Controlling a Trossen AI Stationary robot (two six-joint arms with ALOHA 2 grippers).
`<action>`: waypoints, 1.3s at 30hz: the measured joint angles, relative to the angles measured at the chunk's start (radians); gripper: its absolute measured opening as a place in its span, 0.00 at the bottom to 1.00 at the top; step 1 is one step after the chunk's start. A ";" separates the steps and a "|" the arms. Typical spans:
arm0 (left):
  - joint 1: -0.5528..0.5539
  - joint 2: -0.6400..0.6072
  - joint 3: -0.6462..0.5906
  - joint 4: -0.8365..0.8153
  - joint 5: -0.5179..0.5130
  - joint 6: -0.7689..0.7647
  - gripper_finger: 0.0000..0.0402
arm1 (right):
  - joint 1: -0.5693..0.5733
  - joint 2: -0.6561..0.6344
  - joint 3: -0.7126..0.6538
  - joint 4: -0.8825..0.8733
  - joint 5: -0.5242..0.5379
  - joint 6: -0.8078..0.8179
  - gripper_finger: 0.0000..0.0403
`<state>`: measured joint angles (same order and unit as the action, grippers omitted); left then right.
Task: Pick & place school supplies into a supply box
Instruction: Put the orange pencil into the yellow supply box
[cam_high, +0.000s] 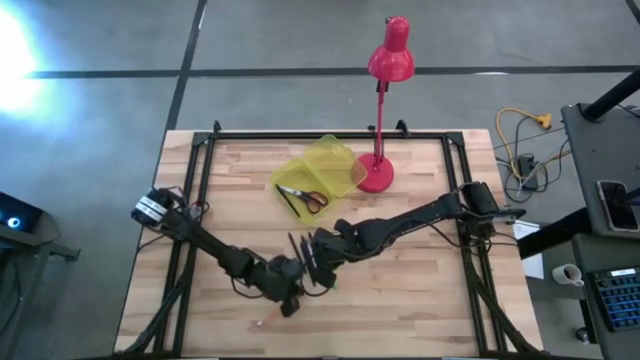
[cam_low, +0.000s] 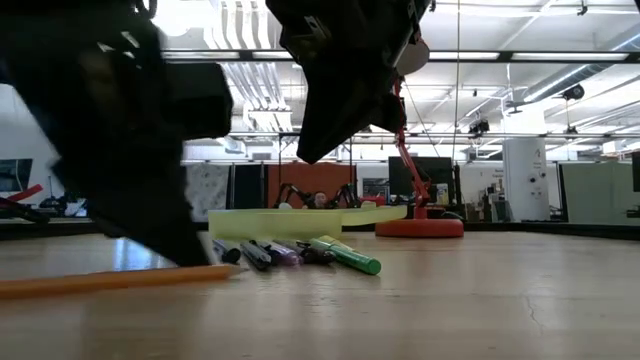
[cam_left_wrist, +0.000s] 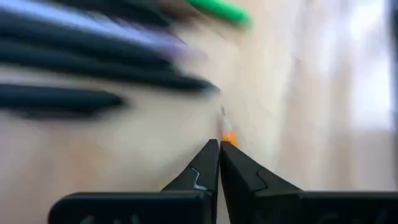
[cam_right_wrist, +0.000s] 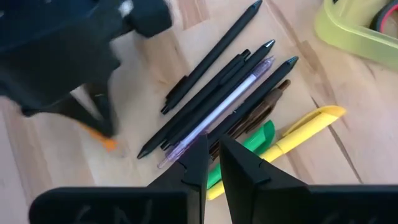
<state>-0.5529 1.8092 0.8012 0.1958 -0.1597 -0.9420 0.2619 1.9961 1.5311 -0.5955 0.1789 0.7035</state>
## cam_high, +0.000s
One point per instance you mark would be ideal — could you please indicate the black aluminium table frame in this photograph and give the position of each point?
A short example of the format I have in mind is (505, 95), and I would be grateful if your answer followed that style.
(325, 135)

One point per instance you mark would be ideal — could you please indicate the white paper sheet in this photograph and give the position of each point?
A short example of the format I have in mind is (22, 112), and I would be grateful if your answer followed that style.
(532, 265)

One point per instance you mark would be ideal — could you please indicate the grey metal stand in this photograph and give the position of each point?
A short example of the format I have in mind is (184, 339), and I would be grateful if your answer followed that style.
(50, 247)

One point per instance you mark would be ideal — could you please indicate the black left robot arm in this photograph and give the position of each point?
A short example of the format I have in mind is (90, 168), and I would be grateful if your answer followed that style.
(210, 242)

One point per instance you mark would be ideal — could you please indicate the white mug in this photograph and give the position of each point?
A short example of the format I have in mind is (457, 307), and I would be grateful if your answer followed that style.
(567, 275)

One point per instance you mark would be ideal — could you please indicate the black and red scissors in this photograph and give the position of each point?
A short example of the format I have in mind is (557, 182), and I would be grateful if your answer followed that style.
(300, 193)

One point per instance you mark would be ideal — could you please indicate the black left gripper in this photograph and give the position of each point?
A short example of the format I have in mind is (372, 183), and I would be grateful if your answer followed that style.
(282, 277)

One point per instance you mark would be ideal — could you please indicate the black smartphone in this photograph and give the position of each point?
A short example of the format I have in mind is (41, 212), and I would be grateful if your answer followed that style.
(617, 205)

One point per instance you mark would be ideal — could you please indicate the yellow plastic container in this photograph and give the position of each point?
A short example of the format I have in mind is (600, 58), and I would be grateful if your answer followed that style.
(332, 160)

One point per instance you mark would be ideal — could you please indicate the black pen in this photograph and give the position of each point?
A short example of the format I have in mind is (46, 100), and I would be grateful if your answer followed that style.
(294, 248)
(287, 201)

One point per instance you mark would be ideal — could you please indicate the black power adapter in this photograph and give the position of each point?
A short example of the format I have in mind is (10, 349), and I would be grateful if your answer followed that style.
(526, 165)

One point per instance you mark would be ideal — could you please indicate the black stand leg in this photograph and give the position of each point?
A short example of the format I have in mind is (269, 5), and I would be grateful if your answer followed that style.
(550, 235)

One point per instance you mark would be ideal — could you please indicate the red desk lamp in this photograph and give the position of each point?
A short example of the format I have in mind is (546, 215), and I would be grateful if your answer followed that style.
(392, 55)

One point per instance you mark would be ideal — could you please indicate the grey side table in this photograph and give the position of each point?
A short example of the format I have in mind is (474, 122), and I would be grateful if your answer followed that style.
(590, 160)

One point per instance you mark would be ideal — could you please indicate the black pole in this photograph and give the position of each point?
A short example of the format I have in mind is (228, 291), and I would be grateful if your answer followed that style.
(612, 95)

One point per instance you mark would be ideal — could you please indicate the translucent purple pen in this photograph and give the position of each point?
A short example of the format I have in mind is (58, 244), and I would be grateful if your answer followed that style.
(265, 320)

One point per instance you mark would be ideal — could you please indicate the yellow translucent supply box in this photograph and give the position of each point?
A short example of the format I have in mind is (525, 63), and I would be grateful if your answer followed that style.
(295, 175)

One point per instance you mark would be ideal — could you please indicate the grey desk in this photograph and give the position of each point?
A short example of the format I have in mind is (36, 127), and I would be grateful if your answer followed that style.
(582, 260)

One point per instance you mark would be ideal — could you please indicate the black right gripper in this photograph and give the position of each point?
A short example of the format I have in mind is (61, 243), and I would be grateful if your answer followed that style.
(325, 250)

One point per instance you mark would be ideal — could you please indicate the green marker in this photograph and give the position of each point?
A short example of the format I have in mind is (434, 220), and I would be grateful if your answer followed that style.
(333, 286)

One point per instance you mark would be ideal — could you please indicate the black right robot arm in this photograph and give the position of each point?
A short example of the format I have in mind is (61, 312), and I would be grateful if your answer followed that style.
(400, 220)

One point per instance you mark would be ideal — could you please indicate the black keyboard with blue keys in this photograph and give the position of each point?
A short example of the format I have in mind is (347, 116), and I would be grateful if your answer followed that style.
(620, 300)

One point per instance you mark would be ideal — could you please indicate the black device with blue light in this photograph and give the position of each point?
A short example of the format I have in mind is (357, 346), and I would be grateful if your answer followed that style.
(20, 210)

